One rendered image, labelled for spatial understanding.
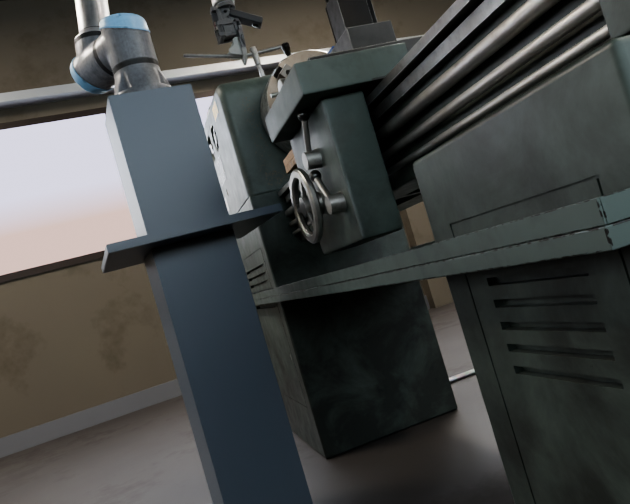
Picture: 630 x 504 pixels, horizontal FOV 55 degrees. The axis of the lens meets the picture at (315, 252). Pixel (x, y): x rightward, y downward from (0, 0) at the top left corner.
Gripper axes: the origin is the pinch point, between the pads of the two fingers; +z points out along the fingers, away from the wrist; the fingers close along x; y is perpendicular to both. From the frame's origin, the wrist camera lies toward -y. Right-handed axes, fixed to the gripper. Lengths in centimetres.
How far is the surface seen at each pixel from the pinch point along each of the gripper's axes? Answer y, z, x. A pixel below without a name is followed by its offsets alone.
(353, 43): 0, 35, 87
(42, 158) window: 97, -58, -257
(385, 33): -7, 34, 87
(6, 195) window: 126, -37, -254
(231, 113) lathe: 11.7, 19.3, 8.1
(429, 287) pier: -171, 113, -280
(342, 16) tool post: -1, 27, 83
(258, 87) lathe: 0.7, 12.6, 8.1
